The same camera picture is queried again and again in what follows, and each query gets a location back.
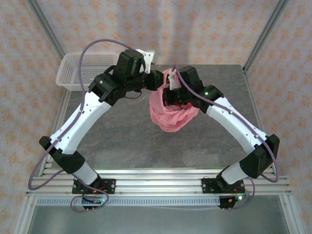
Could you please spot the pink t-shirt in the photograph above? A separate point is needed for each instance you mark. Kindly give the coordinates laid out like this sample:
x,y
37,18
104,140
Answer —
x,y
170,122

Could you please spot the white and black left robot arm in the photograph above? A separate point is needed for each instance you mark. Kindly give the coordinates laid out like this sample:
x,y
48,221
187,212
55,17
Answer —
x,y
80,124

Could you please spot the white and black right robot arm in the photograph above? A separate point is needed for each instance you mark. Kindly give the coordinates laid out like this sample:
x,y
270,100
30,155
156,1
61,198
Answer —
x,y
239,131

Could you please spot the patterned fabric backdrop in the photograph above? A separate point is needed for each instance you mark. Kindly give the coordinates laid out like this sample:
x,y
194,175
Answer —
x,y
156,24

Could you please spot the white plastic mesh basket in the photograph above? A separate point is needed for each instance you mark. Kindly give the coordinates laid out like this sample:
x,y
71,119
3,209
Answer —
x,y
73,68

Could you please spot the small circuit board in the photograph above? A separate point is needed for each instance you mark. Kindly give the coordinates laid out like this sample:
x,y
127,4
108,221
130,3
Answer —
x,y
237,198
95,200

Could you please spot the grey metal shelf sheet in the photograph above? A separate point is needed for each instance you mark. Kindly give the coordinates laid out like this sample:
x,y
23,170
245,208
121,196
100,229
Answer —
x,y
156,221

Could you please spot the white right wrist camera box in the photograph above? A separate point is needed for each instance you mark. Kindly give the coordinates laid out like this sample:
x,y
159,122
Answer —
x,y
173,81

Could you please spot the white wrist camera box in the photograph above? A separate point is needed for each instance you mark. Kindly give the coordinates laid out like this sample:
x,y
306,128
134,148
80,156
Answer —
x,y
173,81
148,57

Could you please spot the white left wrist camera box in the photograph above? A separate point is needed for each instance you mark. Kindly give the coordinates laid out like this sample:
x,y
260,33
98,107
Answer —
x,y
148,57

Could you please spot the aluminium frame post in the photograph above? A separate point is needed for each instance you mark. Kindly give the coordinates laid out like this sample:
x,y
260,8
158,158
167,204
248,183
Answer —
x,y
265,34
46,29

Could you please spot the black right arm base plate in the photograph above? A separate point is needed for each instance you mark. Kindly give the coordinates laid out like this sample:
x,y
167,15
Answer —
x,y
207,186

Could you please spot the aluminium mounting rail beam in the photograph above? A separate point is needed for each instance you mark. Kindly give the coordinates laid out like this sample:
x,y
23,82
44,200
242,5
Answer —
x,y
158,182

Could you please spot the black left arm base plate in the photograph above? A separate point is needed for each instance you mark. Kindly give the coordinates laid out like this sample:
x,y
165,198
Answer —
x,y
109,186

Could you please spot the aluminium frame leg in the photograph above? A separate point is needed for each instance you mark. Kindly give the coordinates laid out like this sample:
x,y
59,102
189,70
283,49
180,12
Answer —
x,y
292,214
20,224

